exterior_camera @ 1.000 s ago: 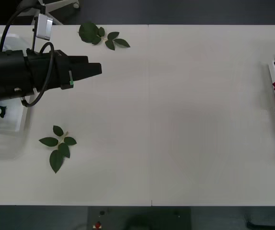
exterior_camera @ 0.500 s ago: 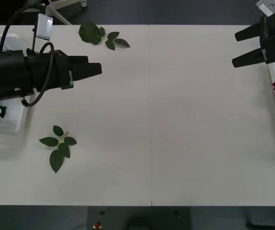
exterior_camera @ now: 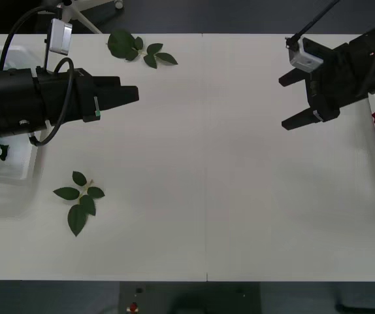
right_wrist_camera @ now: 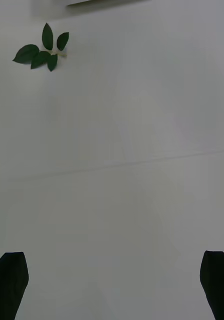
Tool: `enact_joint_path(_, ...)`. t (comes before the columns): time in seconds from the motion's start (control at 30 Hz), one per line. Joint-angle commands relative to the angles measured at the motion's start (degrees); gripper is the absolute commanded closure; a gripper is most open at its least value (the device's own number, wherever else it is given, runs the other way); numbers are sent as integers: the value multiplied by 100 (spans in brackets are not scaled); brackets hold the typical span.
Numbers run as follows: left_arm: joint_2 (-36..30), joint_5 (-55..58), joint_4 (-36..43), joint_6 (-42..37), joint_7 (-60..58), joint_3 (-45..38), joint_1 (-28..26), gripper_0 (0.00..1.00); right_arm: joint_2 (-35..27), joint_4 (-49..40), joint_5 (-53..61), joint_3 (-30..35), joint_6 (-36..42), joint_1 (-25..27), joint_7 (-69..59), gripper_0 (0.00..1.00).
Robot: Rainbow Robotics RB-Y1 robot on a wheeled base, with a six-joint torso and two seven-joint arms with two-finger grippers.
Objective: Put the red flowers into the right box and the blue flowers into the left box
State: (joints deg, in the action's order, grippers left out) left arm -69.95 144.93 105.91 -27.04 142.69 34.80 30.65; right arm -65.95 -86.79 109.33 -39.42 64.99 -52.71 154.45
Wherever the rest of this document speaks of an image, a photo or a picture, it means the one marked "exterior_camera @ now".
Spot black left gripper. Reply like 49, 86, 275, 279
36, 66, 140, 128

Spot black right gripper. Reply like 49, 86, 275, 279
278, 42, 361, 132

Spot dark robot base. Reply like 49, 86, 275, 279
118, 281, 262, 314

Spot loose green leaf twig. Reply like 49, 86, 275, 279
106, 28, 179, 70
52, 170, 106, 238

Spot white chair base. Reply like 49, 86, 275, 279
59, 0, 125, 35

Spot pale grey right wrist camera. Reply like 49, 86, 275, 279
287, 37, 325, 73

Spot pale grey wrist camera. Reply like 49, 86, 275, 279
43, 18, 74, 71
287, 37, 325, 73

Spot pale grey left wrist camera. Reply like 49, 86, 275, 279
43, 18, 74, 71

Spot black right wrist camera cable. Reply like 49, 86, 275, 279
285, 0, 342, 46

